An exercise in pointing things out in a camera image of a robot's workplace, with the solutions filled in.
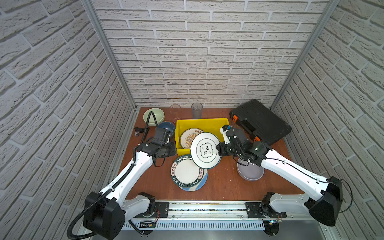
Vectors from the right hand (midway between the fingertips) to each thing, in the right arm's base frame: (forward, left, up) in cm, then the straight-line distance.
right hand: (216, 146), depth 75 cm
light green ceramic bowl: (+38, +35, -14) cm, 54 cm away
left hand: (+4, +22, -5) cm, 23 cm away
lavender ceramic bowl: (-9, -19, -16) cm, 26 cm away
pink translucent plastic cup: (+36, +22, -9) cm, 43 cm away
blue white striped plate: (-14, +9, -18) cm, 25 cm away
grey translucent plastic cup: (+38, +7, -10) cm, 40 cm away
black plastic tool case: (+22, -35, -12) cm, 43 cm away
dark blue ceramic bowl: (+27, +28, -13) cm, 41 cm away
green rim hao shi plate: (-6, +18, -18) cm, 26 cm away
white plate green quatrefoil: (0, +7, -6) cm, 9 cm away
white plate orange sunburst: (+20, +15, -18) cm, 31 cm away
